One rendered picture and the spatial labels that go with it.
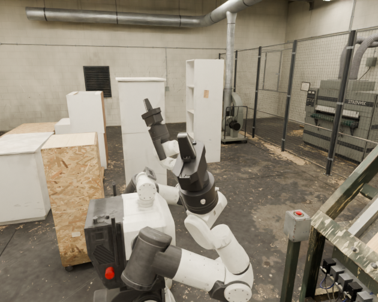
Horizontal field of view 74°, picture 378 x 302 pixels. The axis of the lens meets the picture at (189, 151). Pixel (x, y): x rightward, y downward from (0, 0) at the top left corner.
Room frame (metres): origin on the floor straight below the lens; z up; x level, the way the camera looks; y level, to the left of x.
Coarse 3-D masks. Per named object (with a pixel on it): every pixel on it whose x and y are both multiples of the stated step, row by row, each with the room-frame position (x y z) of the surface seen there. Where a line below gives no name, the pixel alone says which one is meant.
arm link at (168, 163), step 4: (156, 152) 1.14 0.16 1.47; (156, 156) 1.14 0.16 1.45; (164, 160) 1.17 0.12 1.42; (168, 160) 1.18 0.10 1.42; (172, 160) 1.20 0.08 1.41; (160, 164) 1.15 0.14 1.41; (164, 164) 1.15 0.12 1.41; (168, 164) 1.15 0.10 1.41; (172, 164) 1.16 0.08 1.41; (168, 168) 1.15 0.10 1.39; (172, 168) 1.14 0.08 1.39
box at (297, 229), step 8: (288, 216) 1.49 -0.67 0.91; (296, 216) 1.45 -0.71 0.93; (304, 216) 1.45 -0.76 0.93; (288, 224) 1.48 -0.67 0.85; (296, 224) 1.41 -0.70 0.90; (304, 224) 1.42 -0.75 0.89; (288, 232) 1.46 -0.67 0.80; (296, 232) 1.41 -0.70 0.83; (304, 232) 1.42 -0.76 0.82; (296, 240) 1.41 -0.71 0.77; (304, 240) 1.43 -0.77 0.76
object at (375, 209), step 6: (372, 204) 1.36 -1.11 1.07; (366, 210) 1.35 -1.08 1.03; (372, 210) 1.33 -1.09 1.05; (366, 216) 1.32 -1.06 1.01; (372, 216) 1.30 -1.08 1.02; (360, 222) 1.32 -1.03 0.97; (366, 222) 1.30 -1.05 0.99; (354, 228) 1.32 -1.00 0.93; (360, 228) 1.29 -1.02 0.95; (366, 228) 1.30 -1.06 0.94; (354, 234) 1.29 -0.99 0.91; (360, 234) 1.29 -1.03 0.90
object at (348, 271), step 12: (336, 252) 1.29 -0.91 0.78; (324, 264) 1.24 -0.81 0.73; (336, 264) 1.23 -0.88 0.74; (348, 264) 1.20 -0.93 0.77; (336, 276) 1.15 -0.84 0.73; (348, 276) 1.12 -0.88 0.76; (360, 276) 1.12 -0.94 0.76; (324, 288) 1.19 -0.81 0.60; (348, 288) 1.06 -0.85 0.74; (360, 288) 1.04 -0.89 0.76; (372, 288) 1.04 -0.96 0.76; (336, 300) 1.11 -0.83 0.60; (360, 300) 0.99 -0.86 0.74; (372, 300) 0.98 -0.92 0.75
